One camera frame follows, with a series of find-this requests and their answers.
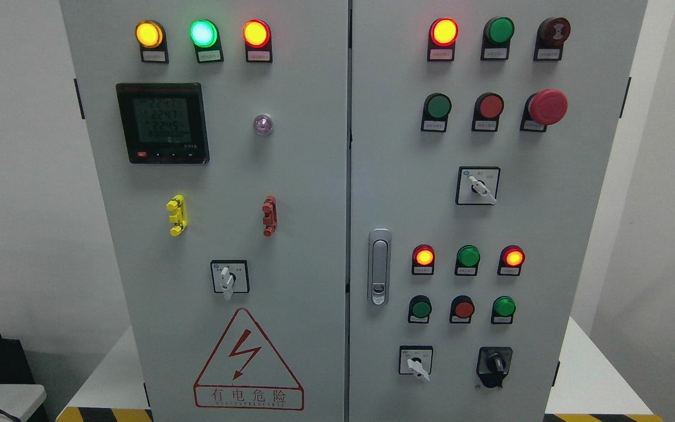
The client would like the black rotary selector switch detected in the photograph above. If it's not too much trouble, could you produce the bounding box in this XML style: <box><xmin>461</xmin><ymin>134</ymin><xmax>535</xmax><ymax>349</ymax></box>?
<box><xmin>476</xmin><ymin>346</ymin><xmax>513</xmax><ymax>389</ymax></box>

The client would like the white rotary switch lower right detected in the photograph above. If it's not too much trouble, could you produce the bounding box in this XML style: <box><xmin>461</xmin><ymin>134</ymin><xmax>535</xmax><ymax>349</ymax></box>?
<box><xmin>398</xmin><ymin>345</ymin><xmax>434</xmax><ymax>382</ymax></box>

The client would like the white rotary switch door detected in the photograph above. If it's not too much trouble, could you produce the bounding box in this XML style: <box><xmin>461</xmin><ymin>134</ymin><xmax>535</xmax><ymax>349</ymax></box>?
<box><xmin>210</xmin><ymin>260</ymin><xmax>251</xmax><ymax>300</ymax></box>

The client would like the white rotary switch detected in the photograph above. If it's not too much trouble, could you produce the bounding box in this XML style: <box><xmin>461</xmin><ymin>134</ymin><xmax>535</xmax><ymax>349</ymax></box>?
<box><xmin>398</xmin><ymin>345</ymin><xmax>434</xmax><ymax>382</ymax></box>
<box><xmin>455</xmin><ymin>166</ymin><xmax>500</xmax><ymax>205</ymax></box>

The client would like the silver door handle lock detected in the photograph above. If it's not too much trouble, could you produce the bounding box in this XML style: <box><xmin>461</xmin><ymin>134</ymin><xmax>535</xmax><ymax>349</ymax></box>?
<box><xmin>367</xmin><ymin>228</ymin><xmax>391</xmax><ymax>305</ymax></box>

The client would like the green indicator top right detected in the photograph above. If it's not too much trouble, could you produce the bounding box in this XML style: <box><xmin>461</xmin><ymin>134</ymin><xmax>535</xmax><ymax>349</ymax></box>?
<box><xmin>480</xmin><ymin>16</ymin><xmax>514</xmax><ymax>61</ymax></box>

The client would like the black digital power meter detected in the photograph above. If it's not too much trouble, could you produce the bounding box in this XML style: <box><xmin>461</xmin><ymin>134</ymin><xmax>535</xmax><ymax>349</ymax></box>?
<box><xmin>115</xmin><ymin>82</ymin><xmax>209</xmax><ymax>165</ymax></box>

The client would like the red lit indicator lower right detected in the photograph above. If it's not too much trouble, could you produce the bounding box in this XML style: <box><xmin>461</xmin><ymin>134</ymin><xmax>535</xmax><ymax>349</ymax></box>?
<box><xmin>497</xmin><ymin>245</ymin><xmax>525</xmax><ymax>276</ymax></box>

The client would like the green lit indicator light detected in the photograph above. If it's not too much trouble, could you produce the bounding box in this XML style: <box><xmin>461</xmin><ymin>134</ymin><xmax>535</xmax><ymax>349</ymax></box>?
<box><xmin>189</xmin><ymin>19</ymin><xmax>223</xmax><ymax>63</ymax></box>

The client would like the red electric hazard warning sticker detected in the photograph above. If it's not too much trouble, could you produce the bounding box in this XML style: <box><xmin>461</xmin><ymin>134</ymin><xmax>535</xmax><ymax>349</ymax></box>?
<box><xmin>195</xmin><ymin>308</ymin><xmax>304</xmax><ymax>411</ymax></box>

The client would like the red lit indicator lower left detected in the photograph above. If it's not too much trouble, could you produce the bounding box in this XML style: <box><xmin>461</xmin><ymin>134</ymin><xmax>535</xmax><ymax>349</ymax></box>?
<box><xmin>411</xmin><ymin>244</ymin><xmax>435</xmax><ymax>275</ymax></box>

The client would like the dark red buzzer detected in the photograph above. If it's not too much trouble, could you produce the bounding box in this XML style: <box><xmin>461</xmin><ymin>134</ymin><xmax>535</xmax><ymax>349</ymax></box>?
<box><xmin>533</xmin><ymin>17</ymin><xmax>571</xmax><ymax>61</ymax></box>

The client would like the red lit indicator top right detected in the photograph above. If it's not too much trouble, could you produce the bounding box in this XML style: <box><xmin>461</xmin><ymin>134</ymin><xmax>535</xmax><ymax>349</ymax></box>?
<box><xmin>427</xmin><ymin>17</ymin><xmax>459</xmax><ymax>62</ymax></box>

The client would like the red push button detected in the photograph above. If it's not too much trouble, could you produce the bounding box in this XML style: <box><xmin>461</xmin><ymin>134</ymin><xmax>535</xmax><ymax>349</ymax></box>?
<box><xmin>448</xmin><ymin>295</ymin><xmax>476</xmax><ymax>324</ymax></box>
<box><xmin>471</xmin><ymin>93</ymin><xmax>504</xmax><ymax>132</ymax></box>

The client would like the red push button lower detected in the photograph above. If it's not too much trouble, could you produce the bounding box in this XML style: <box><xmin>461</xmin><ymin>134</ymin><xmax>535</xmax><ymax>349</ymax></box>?
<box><xmin>448</xmin><ymin>295</ymin><xmax>476</xmax><ymax>324</ymax></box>

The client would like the yellow terminal connector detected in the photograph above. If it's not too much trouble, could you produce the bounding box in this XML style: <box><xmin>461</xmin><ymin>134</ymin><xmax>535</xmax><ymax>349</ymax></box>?
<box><xmin>166</xmin><ymin>194</ymin><xmax>188</xmax><ymax>237</ymax></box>

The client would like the grey electrical cabinet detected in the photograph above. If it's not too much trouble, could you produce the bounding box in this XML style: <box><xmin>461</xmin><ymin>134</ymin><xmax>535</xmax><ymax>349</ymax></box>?
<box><xmin>60</xmin><ymin>1</ymin><xmax>647</xmax><ymax>421</ymax></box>

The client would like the clear small light bulb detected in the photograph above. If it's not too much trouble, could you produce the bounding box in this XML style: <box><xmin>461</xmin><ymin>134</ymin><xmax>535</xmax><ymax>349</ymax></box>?
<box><xmin>253</xmin><ymin>113</ymin><xmax>274</xmax><ymax>136</ymax></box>

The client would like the white rotary switch upper right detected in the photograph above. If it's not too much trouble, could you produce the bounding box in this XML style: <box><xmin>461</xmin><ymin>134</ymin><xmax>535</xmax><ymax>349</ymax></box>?
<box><xmin>455</xmin><ymin>166</ymin><xmax>500</xmax><ymax>205</ymax></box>

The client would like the red emergency stop button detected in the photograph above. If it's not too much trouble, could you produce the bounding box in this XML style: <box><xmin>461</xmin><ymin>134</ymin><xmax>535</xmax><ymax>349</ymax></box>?
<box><xmin>520</xmin><ymin>89</ymin><xmax>568</xmax><ymax>132</ymax></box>

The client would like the yellow indicator light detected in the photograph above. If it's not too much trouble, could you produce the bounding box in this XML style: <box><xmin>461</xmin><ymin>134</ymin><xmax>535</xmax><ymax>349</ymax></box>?
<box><xmin>135</xmin><ymin>21</ymin><xmax>169</xmax><ymax>63</ymax></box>

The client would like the green indicator lower middle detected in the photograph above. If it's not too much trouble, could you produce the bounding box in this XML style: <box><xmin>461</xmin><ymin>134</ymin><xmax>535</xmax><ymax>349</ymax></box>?
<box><xmin>454</xmin><ymin>245</ymin><xmax>480</xmax><ymax>276</ymax></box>

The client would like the green push button lower left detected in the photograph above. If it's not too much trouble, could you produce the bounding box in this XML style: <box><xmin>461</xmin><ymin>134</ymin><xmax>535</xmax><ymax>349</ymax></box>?
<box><xmin>407</xmin><ymin>295</ymin><xmax>433</xmax><ymax>324</ymax></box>

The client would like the green push button upper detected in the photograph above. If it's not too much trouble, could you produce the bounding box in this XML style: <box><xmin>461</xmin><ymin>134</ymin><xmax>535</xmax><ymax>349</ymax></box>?
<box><xmin>421</xmin><ymin>93</ymin><xmax>452</xmax><ymax>132</ymax></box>

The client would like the red lit indicator light left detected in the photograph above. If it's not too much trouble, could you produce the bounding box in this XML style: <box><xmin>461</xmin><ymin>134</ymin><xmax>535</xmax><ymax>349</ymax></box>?
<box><xmin>242</xmin><ymin>19</ymin><xmax>272</xmax><ymax>63</ymax></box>

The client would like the green push button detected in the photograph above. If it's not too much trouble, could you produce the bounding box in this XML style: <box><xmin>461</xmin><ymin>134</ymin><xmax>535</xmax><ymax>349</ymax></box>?
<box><xmin>407</xmin><ymin>295</ymin><xmax>433</xmax><ymax>324</ymax></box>
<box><xmin>421</xmin><ymin>93</ymin><xmax>452</xmax><ymax>132</ymax></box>
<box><xmin>490</xmin><ymin>296</ymin><xmax>516</xmax><ymax>324</ymax></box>

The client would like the green push button lower right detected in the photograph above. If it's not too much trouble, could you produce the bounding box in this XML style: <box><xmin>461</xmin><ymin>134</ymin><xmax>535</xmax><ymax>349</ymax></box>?
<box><xmin>490</xmin><ymin>296</ymin><xmax>516</xmax><ymax>324</ymax></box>

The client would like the white side table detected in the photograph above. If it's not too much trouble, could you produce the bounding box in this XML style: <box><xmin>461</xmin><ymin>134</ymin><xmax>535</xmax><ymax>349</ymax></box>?
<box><xmin>0</xmin><ymin>384</ymin><xmax>47</xmax><ymax>421</ymax></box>

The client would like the white platform with hazard stripes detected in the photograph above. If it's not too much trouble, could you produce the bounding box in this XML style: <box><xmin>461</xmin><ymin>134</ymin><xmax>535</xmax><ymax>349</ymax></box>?
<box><xmin>57</xmin><ymin>321</ymin><xmax>661</xmax><ymax>421</ymax></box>

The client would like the red terminal connector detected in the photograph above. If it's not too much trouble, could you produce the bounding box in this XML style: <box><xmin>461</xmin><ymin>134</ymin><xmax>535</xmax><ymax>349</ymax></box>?
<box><xmin>261</xmin><ymin>195</ymin><xmax>278</xmax><ymax>237</ymax></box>

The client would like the red push button upper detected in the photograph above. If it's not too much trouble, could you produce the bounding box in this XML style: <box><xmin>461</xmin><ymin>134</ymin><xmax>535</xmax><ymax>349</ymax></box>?
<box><xmin>471</xmin><ymin>93</ymin><xmax>504</xmax><ymax>132</ymax></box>

